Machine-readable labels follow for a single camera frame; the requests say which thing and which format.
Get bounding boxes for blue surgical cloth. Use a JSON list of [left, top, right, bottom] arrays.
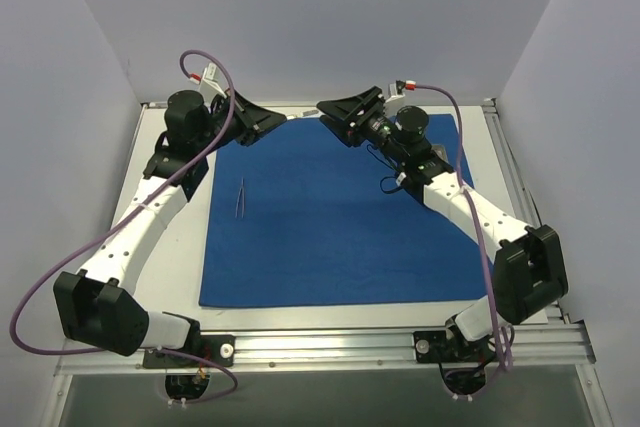
[[199, 119, 485, 308]]

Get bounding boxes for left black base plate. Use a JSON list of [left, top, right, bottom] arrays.
[[142, 334, 236, 369]]

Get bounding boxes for steel tweezers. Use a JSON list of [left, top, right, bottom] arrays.
[[286, 108, 320, 120], [235, 177, 246, 219]]

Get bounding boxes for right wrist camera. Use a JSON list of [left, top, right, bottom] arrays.
[[386, 80, 416, 103]]

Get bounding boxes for metal instrument tray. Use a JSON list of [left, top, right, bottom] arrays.
[[432, 144, 448, 162]]

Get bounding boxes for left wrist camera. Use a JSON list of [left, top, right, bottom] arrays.
[[189, 62, 224, 97]]

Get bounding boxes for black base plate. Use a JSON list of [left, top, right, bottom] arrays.
[[412, 329, 496, 364], [142, 334, 236, 369]]

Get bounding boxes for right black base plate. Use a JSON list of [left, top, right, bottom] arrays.
[[412, 329, 496, 364]]

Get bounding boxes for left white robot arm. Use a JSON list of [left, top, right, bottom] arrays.
[[53, 90, 287, 366]]

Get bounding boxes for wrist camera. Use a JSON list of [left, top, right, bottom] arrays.
[[189, 62, 224, 97], [386, 80, 416, 103]]

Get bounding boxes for front aluminium rail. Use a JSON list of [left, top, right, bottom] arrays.
[[53, 322, 597, 377]]

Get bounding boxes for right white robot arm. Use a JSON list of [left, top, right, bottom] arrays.
[[316, 81, 569, 360]]

